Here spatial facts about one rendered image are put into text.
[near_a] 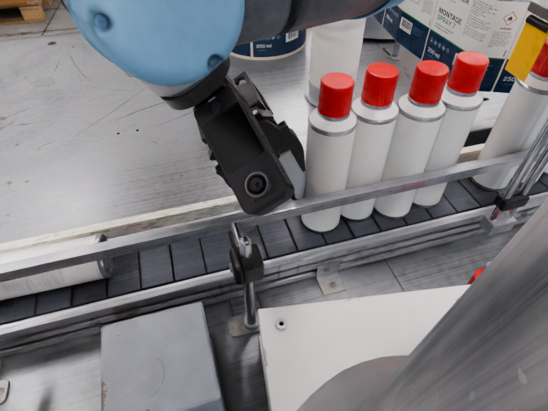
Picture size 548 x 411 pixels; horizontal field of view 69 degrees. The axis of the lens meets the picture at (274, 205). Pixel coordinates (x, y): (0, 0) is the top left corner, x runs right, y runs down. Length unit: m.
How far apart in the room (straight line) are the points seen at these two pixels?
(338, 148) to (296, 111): 0.32
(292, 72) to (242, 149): 0.52
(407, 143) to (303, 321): 0.23
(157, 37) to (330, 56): 0.52
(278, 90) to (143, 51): 0.60
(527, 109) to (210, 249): 0.42
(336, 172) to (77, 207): 0.42
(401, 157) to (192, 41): 0.33
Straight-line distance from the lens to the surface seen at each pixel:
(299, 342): 0.42
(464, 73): 0.48
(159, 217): 0.51
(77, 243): 0.50
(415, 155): 0.49
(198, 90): 0.35
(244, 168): 0.34
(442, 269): 0.59
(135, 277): 0.51
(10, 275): 0.47
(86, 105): 0.92
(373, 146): 0.46
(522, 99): 0.57
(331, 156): 0.43
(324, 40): 0.69
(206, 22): 0.21
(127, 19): 0.20
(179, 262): 0.51
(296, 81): 0.82
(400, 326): 0.45
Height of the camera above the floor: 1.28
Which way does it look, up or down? 47 degrees down
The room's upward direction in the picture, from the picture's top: straight up
